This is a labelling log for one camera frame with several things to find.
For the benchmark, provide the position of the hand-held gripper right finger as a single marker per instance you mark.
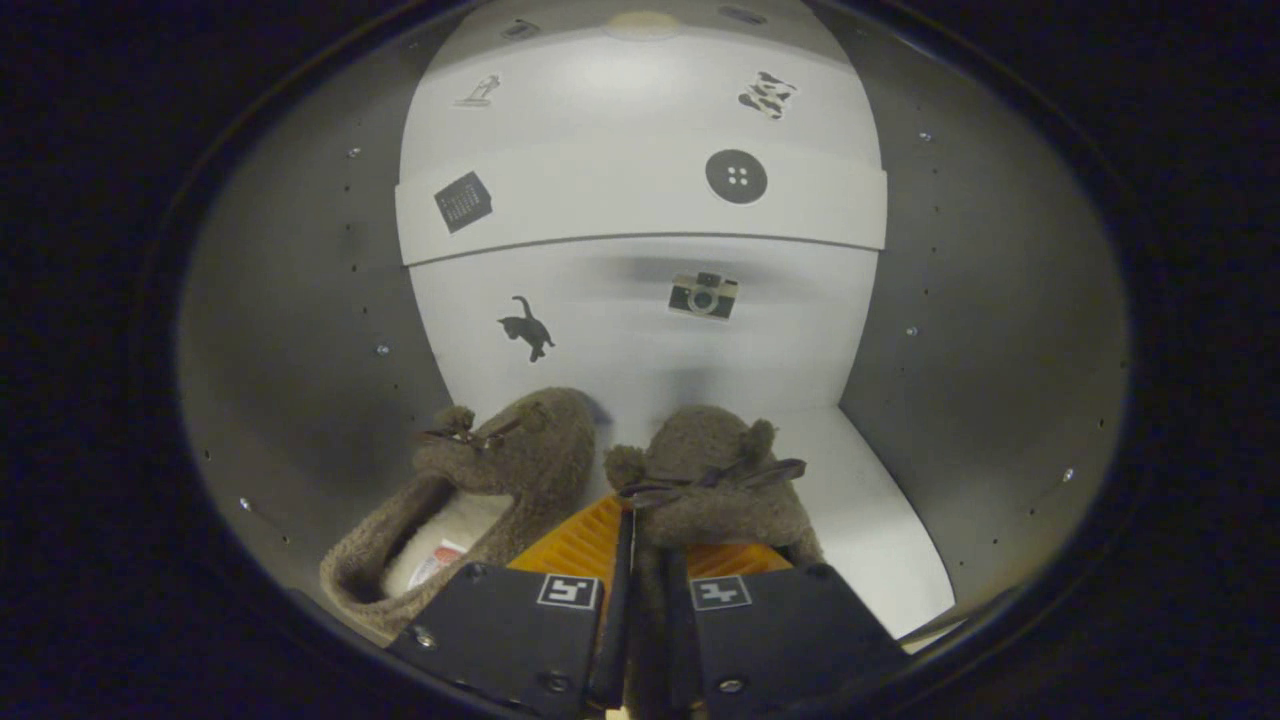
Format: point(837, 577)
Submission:
point(790, 630)

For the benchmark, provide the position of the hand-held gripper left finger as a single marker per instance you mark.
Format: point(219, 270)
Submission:
point(510, 630)

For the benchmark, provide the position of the brown fluffy shoe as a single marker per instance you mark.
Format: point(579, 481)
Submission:
point(530, 470)
point(710, 460)

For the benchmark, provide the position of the grey shoe cabinet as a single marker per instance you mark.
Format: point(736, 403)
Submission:
point(950, 300)

